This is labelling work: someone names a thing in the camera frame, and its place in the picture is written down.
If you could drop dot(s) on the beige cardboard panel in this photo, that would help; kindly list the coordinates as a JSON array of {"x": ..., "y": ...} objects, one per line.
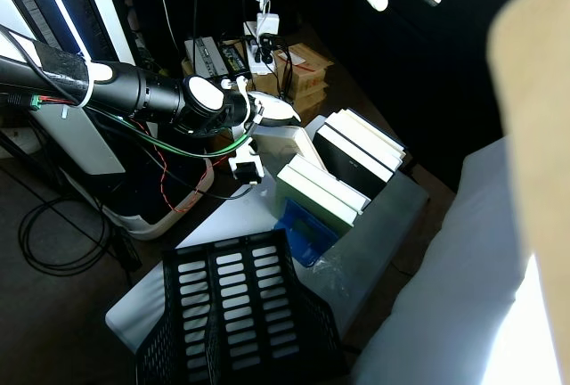
[{"x": 534, "y": 91}]

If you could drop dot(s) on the cream hardcover book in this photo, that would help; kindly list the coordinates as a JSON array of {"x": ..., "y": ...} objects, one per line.
[{"x": 285, "y": 142}]

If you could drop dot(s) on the black three-slot file rack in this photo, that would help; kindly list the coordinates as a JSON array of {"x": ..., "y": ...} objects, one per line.
[{"x": 156, "y": 349}]

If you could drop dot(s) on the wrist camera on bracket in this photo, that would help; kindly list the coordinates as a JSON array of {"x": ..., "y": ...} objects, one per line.
[{"x": 247, "y": 171}]

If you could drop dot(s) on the white robot body panel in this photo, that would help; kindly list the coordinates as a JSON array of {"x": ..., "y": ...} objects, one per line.
[{"x": 84, "y": 149}]

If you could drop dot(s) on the black Let It Be book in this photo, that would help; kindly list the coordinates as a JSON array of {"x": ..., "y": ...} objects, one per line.
[{"x": 347, "y": 166}]

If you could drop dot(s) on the cardboard box with red label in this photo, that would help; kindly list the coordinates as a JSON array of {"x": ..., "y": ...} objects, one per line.
[{"x": 307, "y": 66}]

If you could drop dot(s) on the black device green label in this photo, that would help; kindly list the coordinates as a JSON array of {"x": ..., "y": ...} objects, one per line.
[{"x": 233, "y": 59}]

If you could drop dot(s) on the clear plastic scrap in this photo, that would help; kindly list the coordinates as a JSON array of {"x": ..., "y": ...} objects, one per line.
[{"x": 331, "y": 269}]

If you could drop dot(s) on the white bin black inside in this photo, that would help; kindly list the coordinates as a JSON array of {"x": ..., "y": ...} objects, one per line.
[{"x": 156, "y": 224}]

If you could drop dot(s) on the silver metal box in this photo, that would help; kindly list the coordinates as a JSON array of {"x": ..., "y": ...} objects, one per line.
[{"x": 202, "y": 57}]

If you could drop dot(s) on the beige spine book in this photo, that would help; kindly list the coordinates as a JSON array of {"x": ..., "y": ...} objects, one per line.
[{"x": 365, "y": 126}]

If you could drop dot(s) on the white power strip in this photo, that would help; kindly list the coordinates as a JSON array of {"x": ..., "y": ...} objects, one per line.
[{"x": 256, "y": 57}]

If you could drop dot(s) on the black backdrop curtain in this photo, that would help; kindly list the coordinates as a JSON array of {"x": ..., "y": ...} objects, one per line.
[{"x": 445, "y": 68}]

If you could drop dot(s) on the white backdrop cloth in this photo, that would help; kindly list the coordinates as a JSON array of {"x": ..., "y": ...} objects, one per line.
[{"x": 467, "y": 247}]

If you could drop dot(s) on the white charger adapter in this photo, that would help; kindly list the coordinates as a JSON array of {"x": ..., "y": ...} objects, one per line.
[{"x": 268, "y": 24}]

